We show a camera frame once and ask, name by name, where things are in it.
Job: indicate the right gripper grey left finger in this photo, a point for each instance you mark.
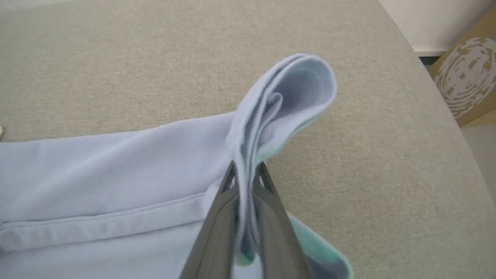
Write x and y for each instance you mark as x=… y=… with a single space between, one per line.
x=215 y=240

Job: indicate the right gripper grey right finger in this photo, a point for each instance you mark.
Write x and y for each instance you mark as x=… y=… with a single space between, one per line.
x=279 y=240

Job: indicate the light blue polo shirt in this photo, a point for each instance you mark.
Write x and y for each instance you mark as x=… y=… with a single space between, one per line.
x=116 y=174

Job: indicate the grey fabric sofa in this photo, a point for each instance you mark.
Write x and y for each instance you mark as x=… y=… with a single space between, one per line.
x=116 y=58

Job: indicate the brown cardboard box white print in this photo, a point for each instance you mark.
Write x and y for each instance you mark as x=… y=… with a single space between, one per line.
x=467 y=77

